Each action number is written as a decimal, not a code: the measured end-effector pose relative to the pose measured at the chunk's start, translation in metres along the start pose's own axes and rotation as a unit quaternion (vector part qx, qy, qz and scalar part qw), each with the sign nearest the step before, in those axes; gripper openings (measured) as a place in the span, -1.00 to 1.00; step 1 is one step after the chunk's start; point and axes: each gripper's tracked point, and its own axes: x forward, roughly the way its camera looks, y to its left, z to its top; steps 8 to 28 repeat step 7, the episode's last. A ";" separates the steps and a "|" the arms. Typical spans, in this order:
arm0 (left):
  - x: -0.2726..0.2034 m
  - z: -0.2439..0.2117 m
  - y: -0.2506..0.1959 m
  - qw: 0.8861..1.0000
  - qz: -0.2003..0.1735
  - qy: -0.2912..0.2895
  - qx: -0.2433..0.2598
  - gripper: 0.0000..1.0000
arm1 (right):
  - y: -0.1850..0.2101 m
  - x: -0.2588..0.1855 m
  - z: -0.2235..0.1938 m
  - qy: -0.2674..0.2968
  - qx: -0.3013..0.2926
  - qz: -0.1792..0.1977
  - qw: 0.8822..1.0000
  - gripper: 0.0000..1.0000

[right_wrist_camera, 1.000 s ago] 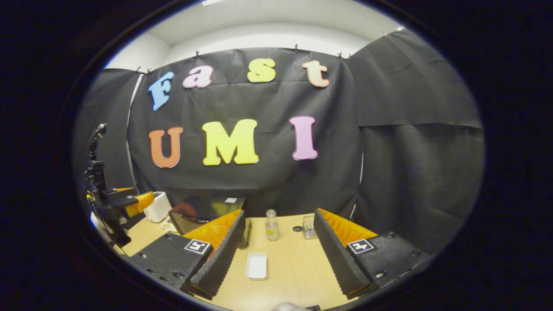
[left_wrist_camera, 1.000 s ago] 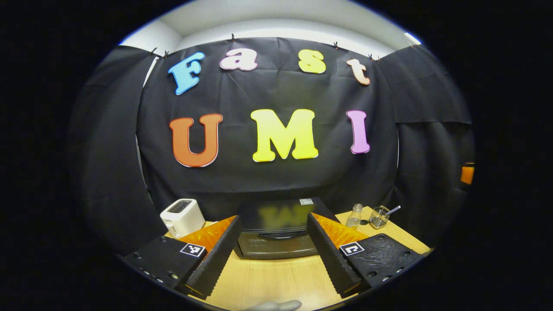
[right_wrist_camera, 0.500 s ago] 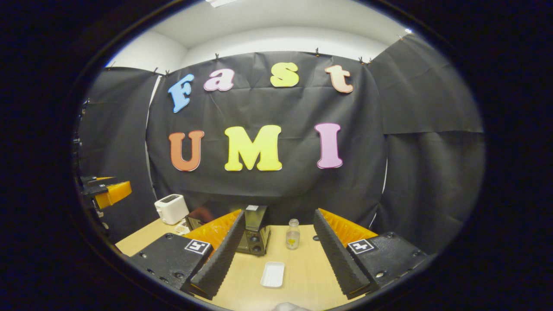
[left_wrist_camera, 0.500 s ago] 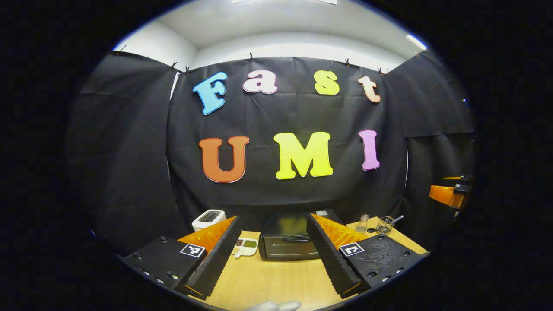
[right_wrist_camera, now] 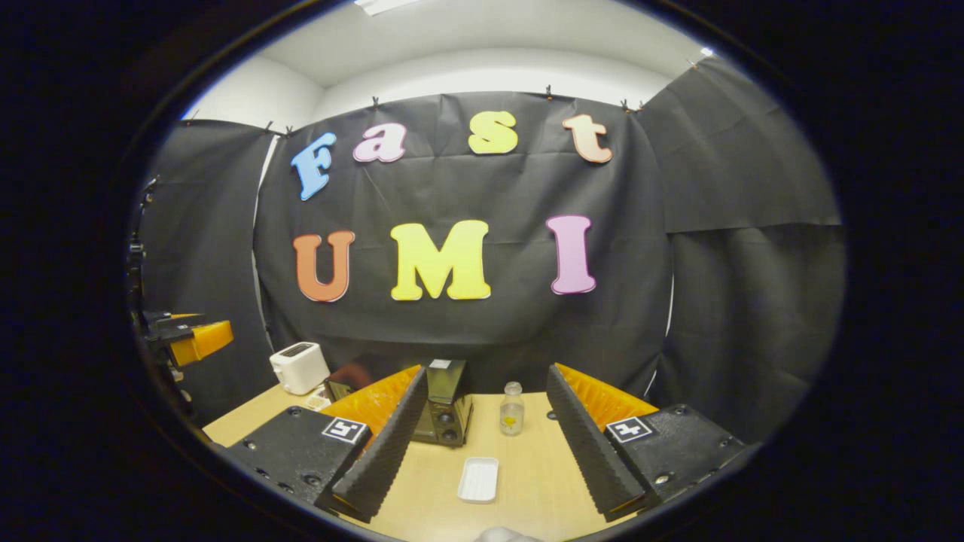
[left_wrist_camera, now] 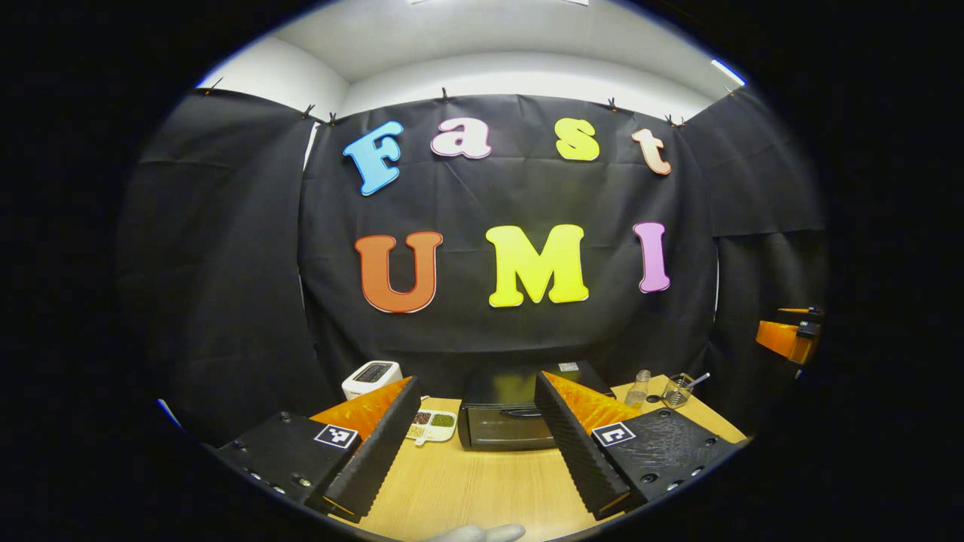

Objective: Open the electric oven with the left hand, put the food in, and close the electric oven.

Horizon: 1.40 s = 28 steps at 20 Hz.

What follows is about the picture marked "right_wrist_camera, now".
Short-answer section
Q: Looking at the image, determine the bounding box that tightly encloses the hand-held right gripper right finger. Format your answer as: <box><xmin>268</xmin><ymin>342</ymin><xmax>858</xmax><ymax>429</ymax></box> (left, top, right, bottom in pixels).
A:
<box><xmin>546</xmin><ymin>364</ymin><xmax>748</xmax><ymax>522</ymax></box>

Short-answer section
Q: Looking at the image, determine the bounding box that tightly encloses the white toaster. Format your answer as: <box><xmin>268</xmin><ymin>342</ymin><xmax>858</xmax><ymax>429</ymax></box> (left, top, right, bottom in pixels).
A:
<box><xmin>270</xmin><ymin>342</ymin><xmax>331</xmax><ymax>396</ymax></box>

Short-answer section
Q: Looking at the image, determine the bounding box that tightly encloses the white rectangular tray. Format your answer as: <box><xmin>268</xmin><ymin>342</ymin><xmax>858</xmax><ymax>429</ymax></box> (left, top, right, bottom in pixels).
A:
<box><xmin>457</xmin><ymin>456</ymin><xmax>500</xmax><ymax>504</ymax></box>

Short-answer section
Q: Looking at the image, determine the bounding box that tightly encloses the ceiling light panel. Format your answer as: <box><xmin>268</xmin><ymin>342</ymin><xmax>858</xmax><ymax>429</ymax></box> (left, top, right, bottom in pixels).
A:
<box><xmin>354</xmin><ymin>0</ymin><xmax>423</xmax><ymax>16</ymax></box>

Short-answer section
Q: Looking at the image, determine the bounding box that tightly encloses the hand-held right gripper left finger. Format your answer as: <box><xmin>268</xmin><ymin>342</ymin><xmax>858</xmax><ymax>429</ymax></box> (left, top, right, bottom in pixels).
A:
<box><xmin>218</xmin><ymin>365</ymin><xmax>430</xmax><ymax>524</ymax></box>

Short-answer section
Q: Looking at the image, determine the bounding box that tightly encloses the black backdrop cloth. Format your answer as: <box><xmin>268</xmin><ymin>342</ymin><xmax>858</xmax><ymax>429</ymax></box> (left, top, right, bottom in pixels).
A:
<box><xmin>136</xmin><ymin>56</ymin><xmax>846</xmax><ymax>445</ymax></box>

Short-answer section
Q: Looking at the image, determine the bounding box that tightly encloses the clear glass bottle yellow label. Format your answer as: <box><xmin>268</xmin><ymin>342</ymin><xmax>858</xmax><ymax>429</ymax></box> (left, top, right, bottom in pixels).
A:
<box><xmin>499</xmin><ymin>381</ymin><xmax>526</xmax><ymax>437</ymax></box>

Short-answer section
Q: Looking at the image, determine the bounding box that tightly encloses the black electric oven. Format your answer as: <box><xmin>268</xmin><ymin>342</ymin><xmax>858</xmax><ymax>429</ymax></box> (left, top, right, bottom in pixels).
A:
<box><xmin>324</xmin><ymin>359</ymin><xmax>475</xmax><ymax>449</ymax></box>

